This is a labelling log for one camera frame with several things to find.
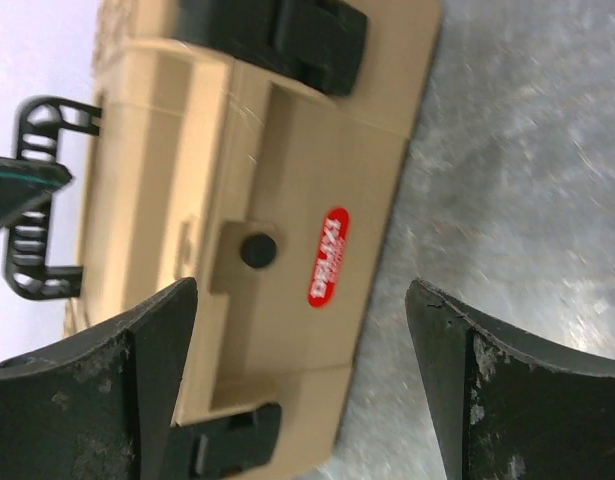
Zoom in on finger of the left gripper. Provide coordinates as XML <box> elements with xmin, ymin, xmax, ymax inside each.
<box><xmin>0</xmin><ymin>157</ymin><xmax>73</xmax><ymax>229</ymax></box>

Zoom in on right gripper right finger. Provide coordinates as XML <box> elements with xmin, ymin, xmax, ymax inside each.
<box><xmin>405</xmin><ymin>279</ymin><xmax>615</xmax><ymax>480</ymax></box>

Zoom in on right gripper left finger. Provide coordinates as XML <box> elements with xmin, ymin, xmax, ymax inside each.
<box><xmin>0</xmin><ymin>278</ymin><xmax>197</xmax><ymax>479</ymax></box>

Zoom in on tan plastic tool box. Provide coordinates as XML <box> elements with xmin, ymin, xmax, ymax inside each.
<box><xmin>4</xmin><ymin>0</ymin><xmax>443</xmax><ymax>480</ymax></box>

